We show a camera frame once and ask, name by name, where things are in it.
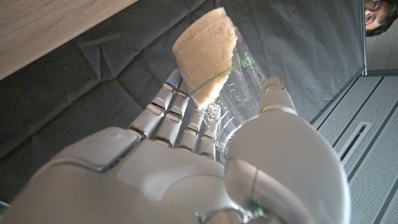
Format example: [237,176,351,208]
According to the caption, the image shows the clear plastic cup with sugar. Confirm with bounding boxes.
[172,6,280,166]

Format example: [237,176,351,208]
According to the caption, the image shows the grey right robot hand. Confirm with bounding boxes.
[0,68,352,224]

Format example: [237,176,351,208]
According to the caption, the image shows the perforated grey ceiling panels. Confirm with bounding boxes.
[310,70,398,224]

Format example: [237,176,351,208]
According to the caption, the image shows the black backdrop curtain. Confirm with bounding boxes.
[0,0,366,203]

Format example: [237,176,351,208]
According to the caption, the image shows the standing person at back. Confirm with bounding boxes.
[357,0,369,77]

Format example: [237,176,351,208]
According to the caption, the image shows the person in black clothes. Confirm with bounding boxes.
[363,0,398,37]

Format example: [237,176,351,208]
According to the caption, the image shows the black backdrop crossbar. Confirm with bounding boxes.
[309,68,366,125]

